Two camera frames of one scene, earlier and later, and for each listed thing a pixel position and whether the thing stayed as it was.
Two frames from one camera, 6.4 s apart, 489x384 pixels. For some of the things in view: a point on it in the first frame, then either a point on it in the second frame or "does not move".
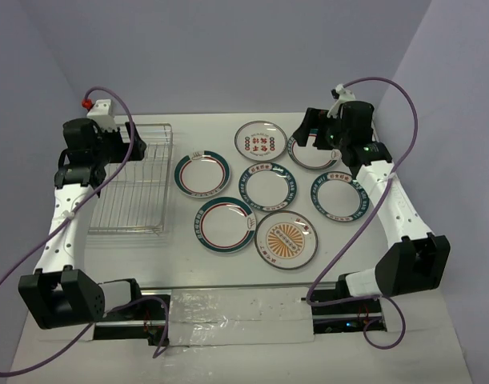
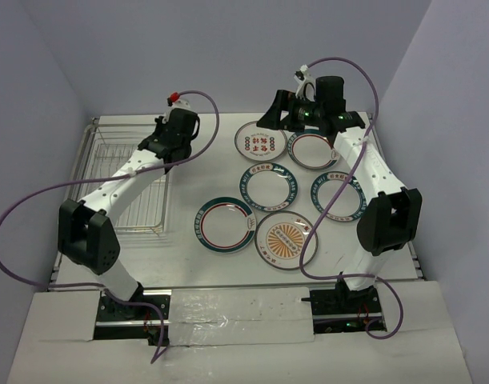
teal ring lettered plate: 266,186 does not move
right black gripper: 313,119 -> 284,101
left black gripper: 122,146 -> 160,123
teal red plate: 309,156 does not move
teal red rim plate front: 225,224 does not move
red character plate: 260,140 does not move
